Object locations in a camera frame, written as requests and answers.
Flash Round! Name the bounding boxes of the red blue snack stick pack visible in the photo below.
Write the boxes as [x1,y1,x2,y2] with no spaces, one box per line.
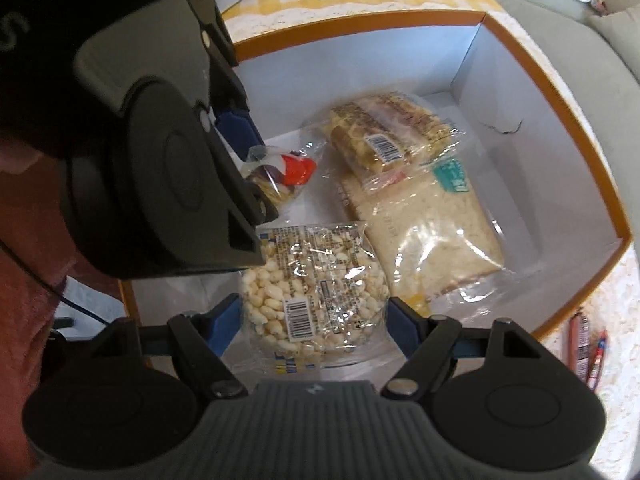
[586,330,608,391]

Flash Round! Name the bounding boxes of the popcorn puffs clear bag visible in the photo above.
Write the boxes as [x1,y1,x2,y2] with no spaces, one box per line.
[240,221,390,370]

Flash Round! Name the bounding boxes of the beige sofa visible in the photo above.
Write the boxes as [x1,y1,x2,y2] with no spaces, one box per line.
[496,0,639,143]

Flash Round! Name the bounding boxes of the waffle biscuit clear pack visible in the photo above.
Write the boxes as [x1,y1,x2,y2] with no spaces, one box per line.
[305,91,466,194]

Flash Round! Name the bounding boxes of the yellow checkered lace tablecloth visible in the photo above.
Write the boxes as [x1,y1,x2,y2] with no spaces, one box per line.
[226,0,639,479]

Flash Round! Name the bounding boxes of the orange sleeve forearm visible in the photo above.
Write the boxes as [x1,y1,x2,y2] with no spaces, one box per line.
[0,158,120,479]

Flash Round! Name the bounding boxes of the orange-rimmed white cardboard box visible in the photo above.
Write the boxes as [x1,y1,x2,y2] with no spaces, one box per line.
[118,8,633,376]

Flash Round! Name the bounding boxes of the small red-label snack bag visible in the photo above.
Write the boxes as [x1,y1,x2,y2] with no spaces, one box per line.
[241,141,326,210]

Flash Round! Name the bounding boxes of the person's left hand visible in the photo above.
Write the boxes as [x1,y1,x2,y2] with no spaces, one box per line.
[0,136,42,174]

